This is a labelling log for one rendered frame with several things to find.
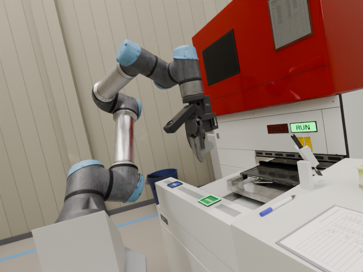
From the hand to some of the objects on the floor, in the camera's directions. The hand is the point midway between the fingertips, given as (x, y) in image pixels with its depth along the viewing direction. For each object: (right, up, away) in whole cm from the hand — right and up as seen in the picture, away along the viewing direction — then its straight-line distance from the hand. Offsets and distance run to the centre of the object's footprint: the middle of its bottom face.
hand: (199, 159), depth 61 cm
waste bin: (-26, -100, +220) cm, 243 cm away
